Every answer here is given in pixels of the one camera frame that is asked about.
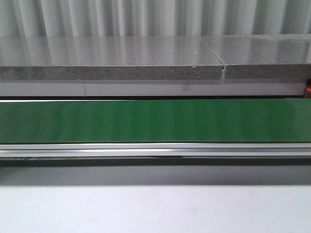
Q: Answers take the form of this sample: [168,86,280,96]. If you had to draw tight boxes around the white pleated curtain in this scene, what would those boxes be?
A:
[0,0,311,36]

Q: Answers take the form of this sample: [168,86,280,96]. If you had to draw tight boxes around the white cabinet panel under slab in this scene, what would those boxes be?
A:
[0,79,307,97]

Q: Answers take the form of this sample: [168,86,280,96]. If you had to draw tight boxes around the aluminium conveyor frame rail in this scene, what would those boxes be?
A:
[0,142,311,166]

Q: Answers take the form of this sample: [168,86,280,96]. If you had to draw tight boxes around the grey speckled stone slab right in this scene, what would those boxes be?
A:
[201,36,311,80]

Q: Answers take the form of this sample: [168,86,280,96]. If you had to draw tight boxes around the green conveyor belt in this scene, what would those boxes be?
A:
[0,98,311,144]

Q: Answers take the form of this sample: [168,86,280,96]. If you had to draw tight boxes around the grey speckled stone slab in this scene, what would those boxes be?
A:
[201,36,311,80]
[0,36,223,81]

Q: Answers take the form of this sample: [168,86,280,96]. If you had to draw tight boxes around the grey speckled stone slab left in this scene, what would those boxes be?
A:
[0,36,223,81]

